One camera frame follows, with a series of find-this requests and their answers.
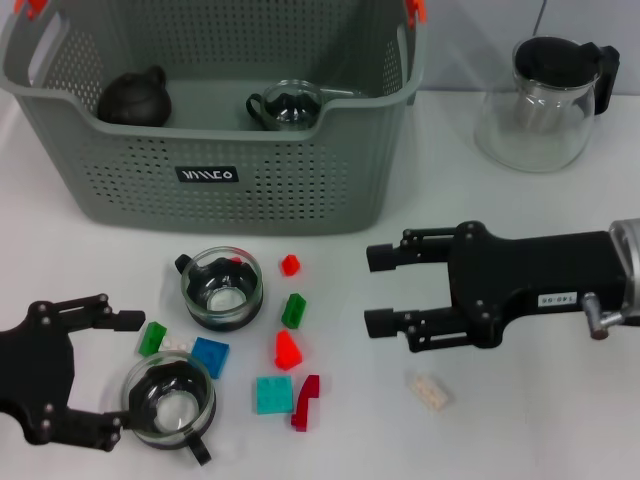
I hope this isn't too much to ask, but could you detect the dark clay teapot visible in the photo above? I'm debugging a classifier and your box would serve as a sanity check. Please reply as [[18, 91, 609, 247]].
[[96, 63, 174, 127]]

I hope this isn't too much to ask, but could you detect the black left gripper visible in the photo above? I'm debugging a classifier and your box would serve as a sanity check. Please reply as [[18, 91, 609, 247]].
[[0, 293, 147, 454]]

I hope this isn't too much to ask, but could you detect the dark red arch brick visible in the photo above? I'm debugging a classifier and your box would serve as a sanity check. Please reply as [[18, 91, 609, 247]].
[[290, 373, 321, 432]]

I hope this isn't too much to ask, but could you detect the glass teacup with black base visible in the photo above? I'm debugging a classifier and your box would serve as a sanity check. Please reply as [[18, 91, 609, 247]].
[[174, 245, 265, 334], [121, 349, 217, 466], [244, 78, 324, 132]]

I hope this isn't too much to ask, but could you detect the grey-green perforated storage bin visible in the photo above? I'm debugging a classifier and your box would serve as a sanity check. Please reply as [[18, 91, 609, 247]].
[[0, 0, 431, 236]]

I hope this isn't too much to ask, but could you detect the right arm metal cable connector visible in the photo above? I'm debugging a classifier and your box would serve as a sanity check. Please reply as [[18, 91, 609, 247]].
[[581, 292, 640, 341]]

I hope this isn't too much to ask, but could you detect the blue flat toy plate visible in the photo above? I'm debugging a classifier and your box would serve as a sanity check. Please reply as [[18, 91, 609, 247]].
[[191, 336, 231, 380]]

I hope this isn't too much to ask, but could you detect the red sloped toy brick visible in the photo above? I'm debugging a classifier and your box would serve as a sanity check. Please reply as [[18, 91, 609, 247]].
[[274, 328, 304, 371]]

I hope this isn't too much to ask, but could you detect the green toy brick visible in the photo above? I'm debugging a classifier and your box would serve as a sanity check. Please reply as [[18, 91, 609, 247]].
[[280, 293, 308, 330], [138, 321, 168, 357]]

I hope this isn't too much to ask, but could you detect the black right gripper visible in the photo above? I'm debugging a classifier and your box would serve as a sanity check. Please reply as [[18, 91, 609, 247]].
[[363, 221, 629, 354]]

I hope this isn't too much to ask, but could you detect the teal flat toy plate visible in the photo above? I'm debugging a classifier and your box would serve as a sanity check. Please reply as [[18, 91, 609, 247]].
[[254, 374, 294, 416]]

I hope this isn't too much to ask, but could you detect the translucent white toy brick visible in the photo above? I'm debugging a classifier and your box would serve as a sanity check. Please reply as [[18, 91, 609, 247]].
[[407, 370, 454, 412]]

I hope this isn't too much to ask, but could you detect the small white toy brick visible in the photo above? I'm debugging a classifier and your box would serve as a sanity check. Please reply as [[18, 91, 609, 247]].
[[159, 335, 194, 354]]

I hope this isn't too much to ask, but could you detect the glass pitcher with black lid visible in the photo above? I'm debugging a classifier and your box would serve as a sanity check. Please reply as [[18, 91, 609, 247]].
[[473, 35, 622, 174]]

